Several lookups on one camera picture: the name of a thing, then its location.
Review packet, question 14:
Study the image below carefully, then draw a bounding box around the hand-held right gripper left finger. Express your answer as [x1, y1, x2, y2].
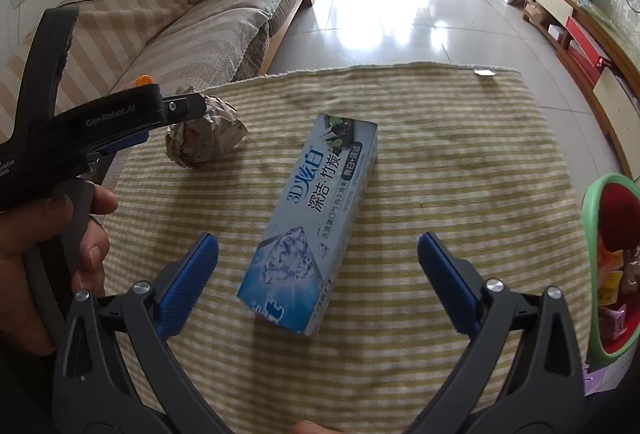
[52, 232, 226, 434]

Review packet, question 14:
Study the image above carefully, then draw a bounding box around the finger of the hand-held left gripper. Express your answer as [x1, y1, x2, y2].
[162, 94, 208, 122]
[89, 128, 151, 162]

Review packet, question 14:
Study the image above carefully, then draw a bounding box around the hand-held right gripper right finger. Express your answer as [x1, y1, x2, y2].
[415, 232, 588, 434]

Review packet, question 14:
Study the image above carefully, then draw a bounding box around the paper ball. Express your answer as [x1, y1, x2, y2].
[165, 95, 250, 170]

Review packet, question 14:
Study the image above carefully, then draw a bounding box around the blue toothpaste box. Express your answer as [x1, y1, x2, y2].
[236, 113, 379, 337]

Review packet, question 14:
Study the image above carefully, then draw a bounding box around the green rimmed red bin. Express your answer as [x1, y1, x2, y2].
[581, 173, 640, 372]

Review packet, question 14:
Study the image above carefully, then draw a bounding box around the person's left hand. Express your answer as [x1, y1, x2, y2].
[0, 186, 119, 357]

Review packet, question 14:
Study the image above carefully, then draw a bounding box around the striped beige sofa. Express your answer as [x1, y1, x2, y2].
[0, 0, 308, 145]

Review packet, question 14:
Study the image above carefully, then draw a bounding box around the striped table cloth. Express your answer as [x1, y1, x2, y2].
[97, 63, 601, 434]

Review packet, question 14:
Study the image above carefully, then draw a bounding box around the yellow cardboard box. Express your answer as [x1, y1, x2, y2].
[597, 266, 626, 310]

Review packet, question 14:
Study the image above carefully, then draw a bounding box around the red flat box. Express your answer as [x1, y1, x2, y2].
[565, 16, 611, 70]

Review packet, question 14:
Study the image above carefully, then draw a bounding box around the clear plastic bag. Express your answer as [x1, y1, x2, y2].
[575, 0, 616, 25]

